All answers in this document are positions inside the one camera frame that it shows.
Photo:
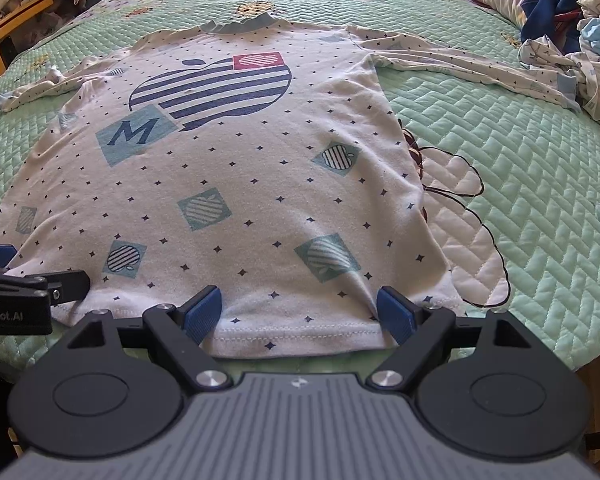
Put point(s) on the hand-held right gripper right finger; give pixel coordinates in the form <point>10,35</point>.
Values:
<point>395,317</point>

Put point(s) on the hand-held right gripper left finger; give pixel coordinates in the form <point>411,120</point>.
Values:
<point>202,317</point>

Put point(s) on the white star-print shirt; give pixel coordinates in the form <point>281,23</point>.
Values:
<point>260,175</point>

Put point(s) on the green quilted bee bedspread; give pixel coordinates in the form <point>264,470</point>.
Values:
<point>530,200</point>

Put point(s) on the wooden desk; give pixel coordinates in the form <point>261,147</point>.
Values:
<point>5,35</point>

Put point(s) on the white small-print garment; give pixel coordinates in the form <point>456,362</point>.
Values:
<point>585,90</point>

